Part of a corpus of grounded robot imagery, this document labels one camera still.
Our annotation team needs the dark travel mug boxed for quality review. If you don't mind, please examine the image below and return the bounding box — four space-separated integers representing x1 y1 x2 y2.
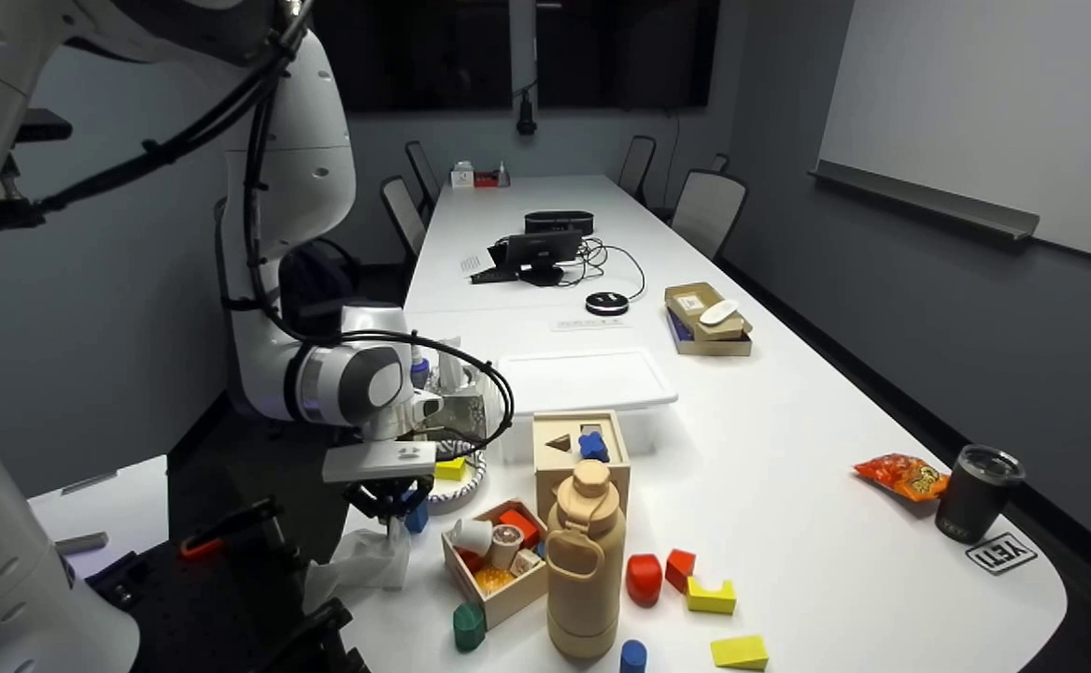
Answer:
934 446 1028 542

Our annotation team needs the yellow notched block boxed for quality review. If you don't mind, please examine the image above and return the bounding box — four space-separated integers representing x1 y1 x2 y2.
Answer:
684 574 737 615

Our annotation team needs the red cube block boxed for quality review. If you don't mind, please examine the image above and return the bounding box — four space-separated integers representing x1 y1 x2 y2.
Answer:
666 551 694 595

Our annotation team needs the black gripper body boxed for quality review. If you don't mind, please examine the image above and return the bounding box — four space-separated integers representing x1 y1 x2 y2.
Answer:
349 480 434 521

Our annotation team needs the blue block front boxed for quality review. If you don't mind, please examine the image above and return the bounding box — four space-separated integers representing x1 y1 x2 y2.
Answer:
620 640 645 673

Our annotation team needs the grey office chair far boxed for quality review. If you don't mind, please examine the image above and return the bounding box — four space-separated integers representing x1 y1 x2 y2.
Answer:
615 133 658 197

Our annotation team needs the black conference phone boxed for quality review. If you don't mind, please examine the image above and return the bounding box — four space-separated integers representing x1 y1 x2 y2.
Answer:
476 232 579 286

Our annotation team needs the white tissue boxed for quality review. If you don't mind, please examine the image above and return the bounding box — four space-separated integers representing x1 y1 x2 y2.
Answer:
355 522 416 592

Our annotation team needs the black cable on table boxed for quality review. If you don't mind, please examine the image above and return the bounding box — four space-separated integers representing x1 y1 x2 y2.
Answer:
575 237 650 308

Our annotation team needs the black white tag sticker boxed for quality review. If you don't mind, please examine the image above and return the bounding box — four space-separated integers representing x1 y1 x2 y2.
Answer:
965 529 1036 574

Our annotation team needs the yellow flat block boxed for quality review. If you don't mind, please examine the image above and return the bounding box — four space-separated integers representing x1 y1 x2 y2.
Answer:
710 637 770 668

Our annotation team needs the grey office chair right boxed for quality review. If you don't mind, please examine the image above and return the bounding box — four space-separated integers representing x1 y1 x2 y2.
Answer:
668 173 746 258

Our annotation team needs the grey chair left far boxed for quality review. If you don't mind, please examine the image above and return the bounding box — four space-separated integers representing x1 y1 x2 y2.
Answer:
382 174 425 254

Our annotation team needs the red box far end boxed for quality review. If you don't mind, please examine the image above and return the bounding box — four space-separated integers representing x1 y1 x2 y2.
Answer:
476 166 512 190

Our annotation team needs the yellow block on plate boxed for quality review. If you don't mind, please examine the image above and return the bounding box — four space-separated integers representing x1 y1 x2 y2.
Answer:
434 456 467 482

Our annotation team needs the wooden tray with blocks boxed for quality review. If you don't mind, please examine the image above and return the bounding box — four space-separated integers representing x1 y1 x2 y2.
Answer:
441 501 544 628

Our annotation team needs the blue block on sorter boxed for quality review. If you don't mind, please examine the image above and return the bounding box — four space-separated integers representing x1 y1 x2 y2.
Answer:
579 431 609 463

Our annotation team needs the whiteboard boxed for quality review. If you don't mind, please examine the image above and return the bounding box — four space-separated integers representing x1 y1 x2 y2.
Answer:
818 0 1091 254

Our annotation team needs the patterned paper plate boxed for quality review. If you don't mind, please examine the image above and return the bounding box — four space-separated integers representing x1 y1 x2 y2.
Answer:
425 456 485 511

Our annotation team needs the grey patterned tissue box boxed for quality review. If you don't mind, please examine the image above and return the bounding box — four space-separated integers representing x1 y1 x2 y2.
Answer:
443 371 492 438

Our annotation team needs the tan water bottle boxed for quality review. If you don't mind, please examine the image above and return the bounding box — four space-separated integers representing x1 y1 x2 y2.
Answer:
544 460 628 660

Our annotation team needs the orange snack bag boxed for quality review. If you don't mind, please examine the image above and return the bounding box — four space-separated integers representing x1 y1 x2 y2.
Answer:
857 453 949 505

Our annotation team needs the black orange clamp equipment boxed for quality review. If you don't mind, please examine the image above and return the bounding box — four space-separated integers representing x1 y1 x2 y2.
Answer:
90 498 374 673

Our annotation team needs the green block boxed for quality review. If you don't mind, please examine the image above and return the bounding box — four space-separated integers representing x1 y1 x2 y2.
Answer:
451 600 485 654

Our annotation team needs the black round puck device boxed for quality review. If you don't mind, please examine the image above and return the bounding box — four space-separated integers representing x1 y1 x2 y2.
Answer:
582 293 628 316

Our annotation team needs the blue cylinder block left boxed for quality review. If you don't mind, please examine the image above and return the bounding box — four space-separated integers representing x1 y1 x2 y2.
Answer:
405 501 429 536

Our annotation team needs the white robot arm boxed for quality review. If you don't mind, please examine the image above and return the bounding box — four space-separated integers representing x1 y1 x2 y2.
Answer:
0 0 434 673

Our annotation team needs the black speaker bar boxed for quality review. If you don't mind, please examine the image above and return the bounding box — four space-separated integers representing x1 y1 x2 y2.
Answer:
522 208 594 237

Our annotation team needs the red cylinder block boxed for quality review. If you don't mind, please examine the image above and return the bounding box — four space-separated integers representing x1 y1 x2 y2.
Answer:
624 553 660 607

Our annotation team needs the wooden shape sorter box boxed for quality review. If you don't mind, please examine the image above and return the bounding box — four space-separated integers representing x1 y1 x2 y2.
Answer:
528 406 634 526

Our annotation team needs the grey office chair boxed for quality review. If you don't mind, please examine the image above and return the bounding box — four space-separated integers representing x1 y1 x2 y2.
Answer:
615 133 658 197
668 173 746 258

